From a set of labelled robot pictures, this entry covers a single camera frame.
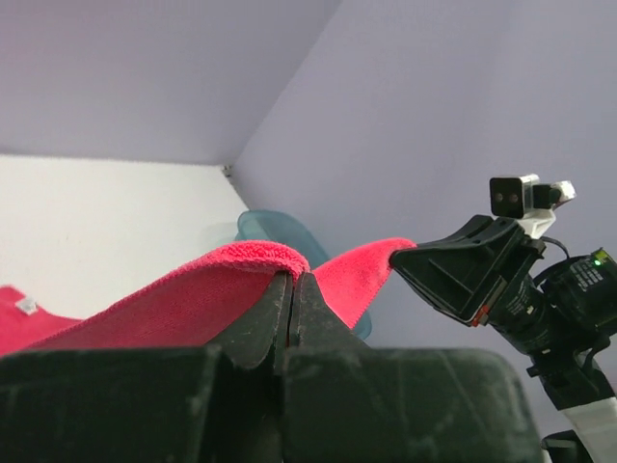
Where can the blue plastic tub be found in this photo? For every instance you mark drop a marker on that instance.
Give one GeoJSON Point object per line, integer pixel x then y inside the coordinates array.
{"type": "Point", "coordinates": [299, 251]}

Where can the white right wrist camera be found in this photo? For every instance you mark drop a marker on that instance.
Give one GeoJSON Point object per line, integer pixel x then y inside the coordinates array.
{"type": "Point", "coordinates": [529, 201]}

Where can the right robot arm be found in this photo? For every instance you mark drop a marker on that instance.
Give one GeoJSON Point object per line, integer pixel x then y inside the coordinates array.
{"type": "Point", "coordinates": [582, 289]}

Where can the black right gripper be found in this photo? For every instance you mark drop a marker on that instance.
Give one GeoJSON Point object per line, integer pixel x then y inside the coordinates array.
{"type": "Point", "coordinates": [479, 275]}

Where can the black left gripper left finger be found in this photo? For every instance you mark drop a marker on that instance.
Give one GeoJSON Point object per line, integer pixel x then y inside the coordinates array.
{"type": "Point", "coordinates": [219, 402]}

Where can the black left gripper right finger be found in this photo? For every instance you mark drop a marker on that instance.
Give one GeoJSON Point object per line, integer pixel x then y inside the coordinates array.
{"type": "Point", "coordinates": [344, 401]}

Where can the pink towel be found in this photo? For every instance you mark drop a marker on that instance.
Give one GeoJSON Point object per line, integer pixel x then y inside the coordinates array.
{"type": "Point", "coordinates": [197, 301]}

